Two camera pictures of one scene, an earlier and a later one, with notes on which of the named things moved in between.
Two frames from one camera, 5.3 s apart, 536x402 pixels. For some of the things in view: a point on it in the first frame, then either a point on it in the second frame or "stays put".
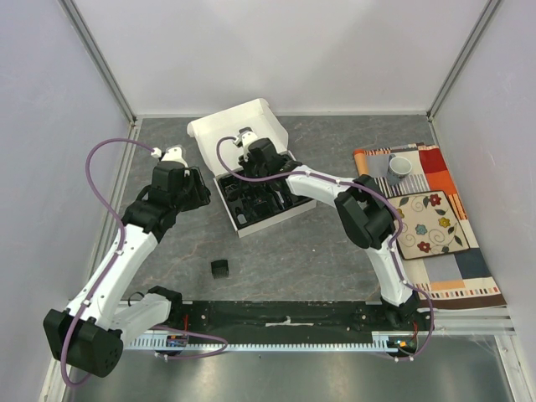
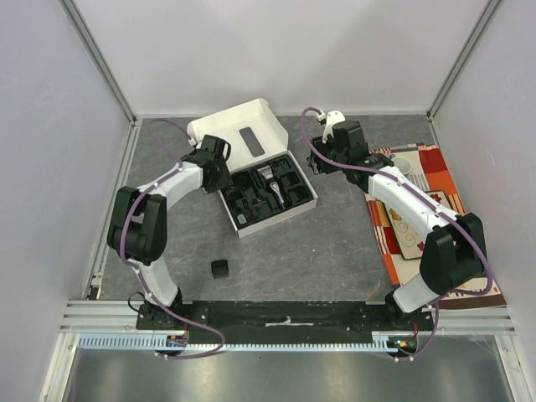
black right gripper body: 260,168 → 316,159
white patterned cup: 399,166 stays put
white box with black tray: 250,207 stays put
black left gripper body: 194,193 → 223,178
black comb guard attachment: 219,269 stays put
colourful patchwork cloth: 436,247 stays put
